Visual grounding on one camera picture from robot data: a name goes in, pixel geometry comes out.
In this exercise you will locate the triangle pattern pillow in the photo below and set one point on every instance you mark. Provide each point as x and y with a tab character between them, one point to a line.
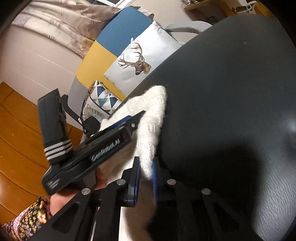
99	102

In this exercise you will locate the wooden side table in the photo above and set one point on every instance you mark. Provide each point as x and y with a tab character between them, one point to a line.
212	11

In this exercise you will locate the black handbag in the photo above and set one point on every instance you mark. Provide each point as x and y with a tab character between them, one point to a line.
90	126

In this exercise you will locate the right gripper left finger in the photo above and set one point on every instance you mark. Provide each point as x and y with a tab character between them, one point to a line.
131	189

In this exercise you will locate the cream knitted sweater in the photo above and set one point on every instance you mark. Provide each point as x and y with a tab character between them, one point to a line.
134	221

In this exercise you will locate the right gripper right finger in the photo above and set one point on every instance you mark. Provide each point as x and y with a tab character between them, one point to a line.
160	176

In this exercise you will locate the floral sleeve forearm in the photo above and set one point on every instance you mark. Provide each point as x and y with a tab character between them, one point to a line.
29	221

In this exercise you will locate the beige patterned curtain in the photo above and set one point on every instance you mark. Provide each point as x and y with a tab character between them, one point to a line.
78	24

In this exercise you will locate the wooden wardrobe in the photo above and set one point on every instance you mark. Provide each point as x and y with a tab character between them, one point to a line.
22	159

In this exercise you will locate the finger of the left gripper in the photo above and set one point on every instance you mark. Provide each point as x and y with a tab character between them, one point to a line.
125	126

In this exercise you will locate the grey yellow blue sofa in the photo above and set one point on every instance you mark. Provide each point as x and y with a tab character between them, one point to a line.
98	60

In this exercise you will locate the white deer print pillow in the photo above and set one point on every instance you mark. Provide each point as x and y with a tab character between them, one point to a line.
142	56

